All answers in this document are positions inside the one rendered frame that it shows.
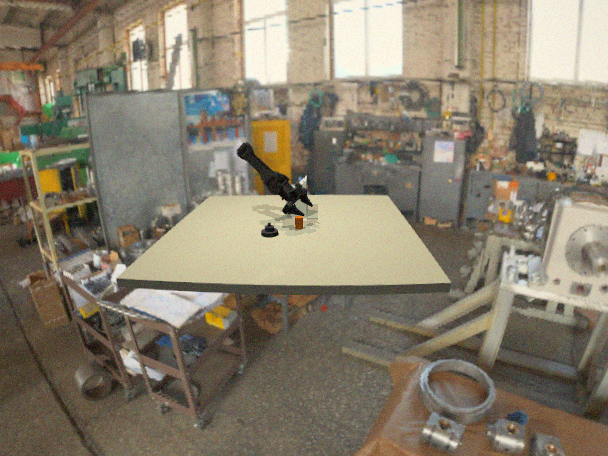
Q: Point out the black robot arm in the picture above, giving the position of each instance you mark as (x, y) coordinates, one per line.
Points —
(271, 179)

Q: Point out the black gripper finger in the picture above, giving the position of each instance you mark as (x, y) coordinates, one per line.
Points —
(306, 200)
(295, 211)

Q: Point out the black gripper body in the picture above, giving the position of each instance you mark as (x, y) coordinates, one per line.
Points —
(290, 202)

